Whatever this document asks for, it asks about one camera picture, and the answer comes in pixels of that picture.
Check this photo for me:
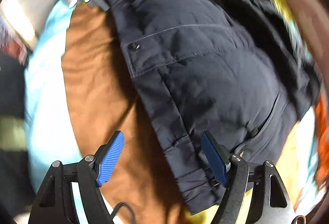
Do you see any dark navy padded jacket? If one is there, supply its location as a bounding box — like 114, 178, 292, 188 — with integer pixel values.
108, 0, 322, 214

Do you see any colourful cartoon bed sheet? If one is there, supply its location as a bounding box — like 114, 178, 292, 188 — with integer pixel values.
25, 0, 328, 223

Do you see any black cable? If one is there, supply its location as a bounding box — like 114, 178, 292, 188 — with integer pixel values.
110, 201, 137, 224

